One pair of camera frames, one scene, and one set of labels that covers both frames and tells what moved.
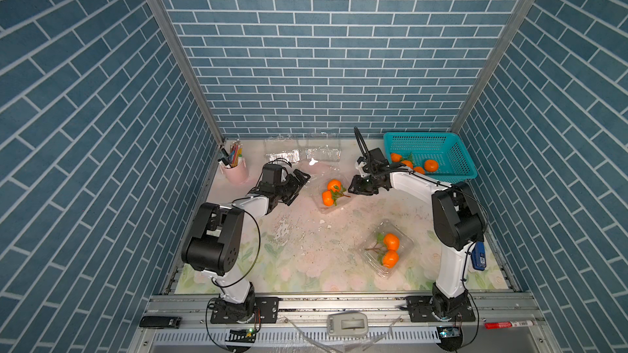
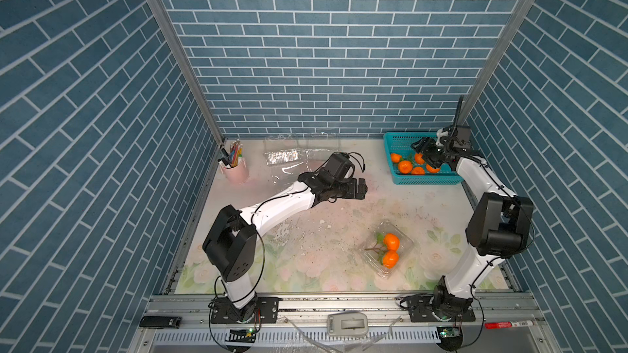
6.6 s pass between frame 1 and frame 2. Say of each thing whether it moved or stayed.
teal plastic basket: stayed
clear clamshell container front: stayed
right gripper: moved
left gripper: moved
